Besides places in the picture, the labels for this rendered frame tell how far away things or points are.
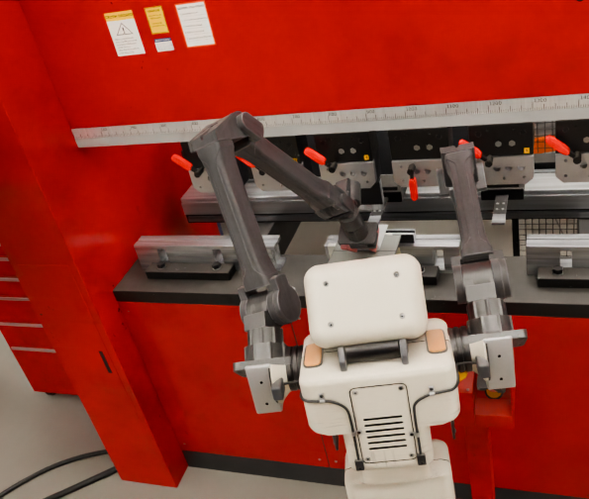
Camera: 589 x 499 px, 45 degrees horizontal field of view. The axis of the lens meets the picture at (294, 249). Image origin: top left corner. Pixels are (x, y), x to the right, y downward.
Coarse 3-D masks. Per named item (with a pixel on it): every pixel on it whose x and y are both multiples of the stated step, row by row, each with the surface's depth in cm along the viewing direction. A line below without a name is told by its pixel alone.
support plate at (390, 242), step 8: (384, 240) 200; (392, 240) 199; (400, 240) 199; (336, 248) 201; (384, 248) 196; (392, 248) 195; (336, 256) 198; (344, 256) 197; (352, 256) 196; (360, 256) 195; (368, 256) 194; (376, 256) 194
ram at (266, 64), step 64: (64, 0) 186; (128, 0) 180; (192, 0) 175; (256, 0) 170; (320, 0) 166; (384, 0) 161; (448, 0) 157; (512, 0) 153; (576, 0) 149; (64, 64) 198; (128, 64) 192; (192, 64) 186; (256, 64) 180; (320, 64) 175; (384, 64) 170; (448, 64) 166; (512, 64) 161; (576, 64) 157; (320, 128) 185; (384, 128) 180
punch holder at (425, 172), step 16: (432, 128) 176; (448, 128) 177; (400, 144) 181; (416, 144) 180; (432, 144) 178; (448, 144) 177; (400, 160) 184; (416, 160) 182; (432, 160) 181; (400, 176) 186; (416, 176) 185; (432, 176) 183
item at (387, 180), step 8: (384, 176) 223; (392, 176) 222; (384, 184) 219; (392, 184) 218; (384, 192) 217; (392, 192) 216; (400, 192) 216; (384, 200) 217; (392, 200) 218; (400, 200) 217; (376, 216) 210
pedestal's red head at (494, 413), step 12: (468, 372) 181; (468, 384) 178; (468, 396) 176; (480, 396) 184; (504, 396) 182; (468, 408) 179; (480, 408) 181; (492, 408) 180; (504, 408) 179; (456, 420) 182; (468, 420) 181; (480, 420) 180; (492, 420) 179; (504, 420) 178
